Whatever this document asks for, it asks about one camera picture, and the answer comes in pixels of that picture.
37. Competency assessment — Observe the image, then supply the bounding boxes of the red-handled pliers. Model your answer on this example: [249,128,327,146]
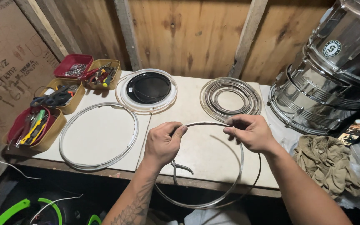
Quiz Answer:
[78,62,112,84]

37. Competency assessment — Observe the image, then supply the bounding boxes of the green-rimmed drum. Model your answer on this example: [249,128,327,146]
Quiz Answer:
[0,197,63,225]

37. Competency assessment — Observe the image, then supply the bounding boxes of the red plastic tray of screws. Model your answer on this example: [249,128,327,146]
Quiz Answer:
[53,53,94,79]

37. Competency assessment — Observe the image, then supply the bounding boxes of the large white-lined drum hoop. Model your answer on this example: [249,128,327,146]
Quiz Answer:
[58,102,139,172]

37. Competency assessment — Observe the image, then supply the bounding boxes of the black drumhead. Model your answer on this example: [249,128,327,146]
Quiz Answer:
[126,72,172,104]

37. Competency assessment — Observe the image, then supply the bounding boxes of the thin metal drum hoop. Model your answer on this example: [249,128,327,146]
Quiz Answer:
[153,121,262,209]

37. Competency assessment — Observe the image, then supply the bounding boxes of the tan tray with red liner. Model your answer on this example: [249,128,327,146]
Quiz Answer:
[3,106,68,153]

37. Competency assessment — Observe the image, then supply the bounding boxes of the olive crumpled cloth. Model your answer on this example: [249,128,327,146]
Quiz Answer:
[293,135,360,200]

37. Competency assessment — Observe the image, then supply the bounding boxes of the black scissors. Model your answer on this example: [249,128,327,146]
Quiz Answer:
[30,90,73,109]

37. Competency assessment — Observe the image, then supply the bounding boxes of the stack of metal hoops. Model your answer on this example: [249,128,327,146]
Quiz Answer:
[199,77,263,123]

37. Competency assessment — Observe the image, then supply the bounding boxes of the person's white garment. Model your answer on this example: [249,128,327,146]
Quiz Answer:
[167,209,253,225]

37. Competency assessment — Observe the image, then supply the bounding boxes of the chrome drum with round badge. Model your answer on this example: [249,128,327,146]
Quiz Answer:
[303,0,360,93]

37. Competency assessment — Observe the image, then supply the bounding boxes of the tan tray of screwdrivers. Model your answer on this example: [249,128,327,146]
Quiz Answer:
[86,59,122,91]

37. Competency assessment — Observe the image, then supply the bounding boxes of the white cable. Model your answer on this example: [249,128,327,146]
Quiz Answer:
[29,193,84,225]
[0,150,42,180]

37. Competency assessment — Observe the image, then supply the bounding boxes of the person's left hand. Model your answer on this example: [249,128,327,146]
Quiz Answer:
[142,121,189,171]

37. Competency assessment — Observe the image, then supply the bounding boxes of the large chrome drum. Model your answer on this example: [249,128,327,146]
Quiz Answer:
[267,58,360,136]

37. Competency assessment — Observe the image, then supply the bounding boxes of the grey metal pliers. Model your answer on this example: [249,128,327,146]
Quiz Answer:
[170,160,194,185]

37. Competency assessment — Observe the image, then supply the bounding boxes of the brown cardboard sheet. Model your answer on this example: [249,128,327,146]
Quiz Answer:
[0,0,60,154]

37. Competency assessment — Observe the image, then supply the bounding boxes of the person's right hand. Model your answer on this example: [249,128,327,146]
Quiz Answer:
[223,114,278,155]

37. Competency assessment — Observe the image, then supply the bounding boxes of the clear drumhead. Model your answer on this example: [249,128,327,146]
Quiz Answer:
[115,68,179,114]

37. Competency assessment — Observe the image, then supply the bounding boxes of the tan tray with scissors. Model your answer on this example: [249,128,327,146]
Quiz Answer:
[39,77,86,115]

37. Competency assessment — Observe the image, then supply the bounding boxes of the yellow-handled tool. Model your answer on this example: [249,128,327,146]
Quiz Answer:
[20,109,48,145]

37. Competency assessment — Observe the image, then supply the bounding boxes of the printed picture sheet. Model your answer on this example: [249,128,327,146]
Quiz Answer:
[337,119,360,146]

